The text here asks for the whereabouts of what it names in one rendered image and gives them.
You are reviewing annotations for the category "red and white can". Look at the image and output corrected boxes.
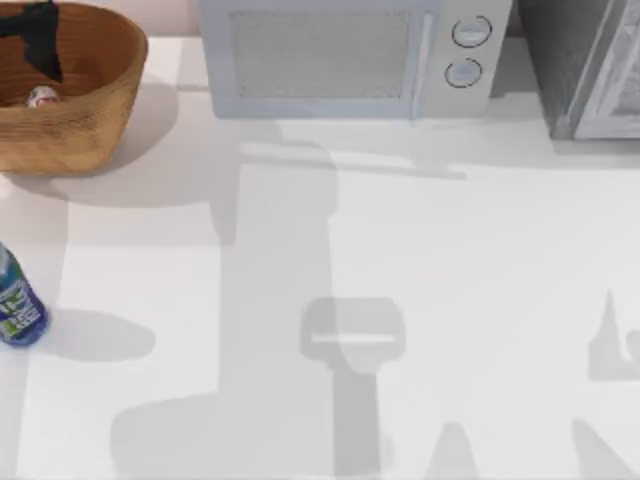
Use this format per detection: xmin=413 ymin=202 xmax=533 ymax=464
xmin=25 ymin=85 xmax=61 ymax=109

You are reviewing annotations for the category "wooden basket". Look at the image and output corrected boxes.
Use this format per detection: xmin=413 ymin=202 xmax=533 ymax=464
xmin=0 ymin=1 xmax=150 ymax=176

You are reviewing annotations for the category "blue bottle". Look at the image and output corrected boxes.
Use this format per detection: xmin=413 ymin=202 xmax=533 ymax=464
xmin=0 ymin=241 xmax=50 ymax=349

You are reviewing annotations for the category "microwave oven door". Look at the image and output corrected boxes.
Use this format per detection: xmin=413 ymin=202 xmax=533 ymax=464
xmin=198 ymin=0 xmax=434 ymax=121

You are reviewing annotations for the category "pale microwave oven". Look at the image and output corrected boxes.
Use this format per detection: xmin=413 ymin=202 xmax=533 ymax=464
xmin=196 ymin=0 xmax=515 ymax=122

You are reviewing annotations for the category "round microwave knob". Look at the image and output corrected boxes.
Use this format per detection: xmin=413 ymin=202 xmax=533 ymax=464
xmin=443 ymin=56 xmax=485 ymax=90
xmin=450 ymin=14 xmax=494 ymax=50

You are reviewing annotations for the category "pale grey cabinet door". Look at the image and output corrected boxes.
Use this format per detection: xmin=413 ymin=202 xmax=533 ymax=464
xmin=572 ymin=0 xmax=640 ymax=141

